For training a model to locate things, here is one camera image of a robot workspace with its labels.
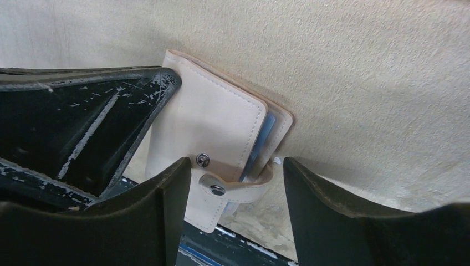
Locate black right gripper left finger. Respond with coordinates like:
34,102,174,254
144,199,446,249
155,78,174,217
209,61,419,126
1,157,191,265

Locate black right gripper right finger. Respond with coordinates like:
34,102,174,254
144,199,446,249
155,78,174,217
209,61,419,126
283,157,469,265

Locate beige leather card holder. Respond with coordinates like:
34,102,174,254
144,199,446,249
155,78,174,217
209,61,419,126
145,49,294,233

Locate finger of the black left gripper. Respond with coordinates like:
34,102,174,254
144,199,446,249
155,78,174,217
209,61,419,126
0,66,162,214
0,67,182,206

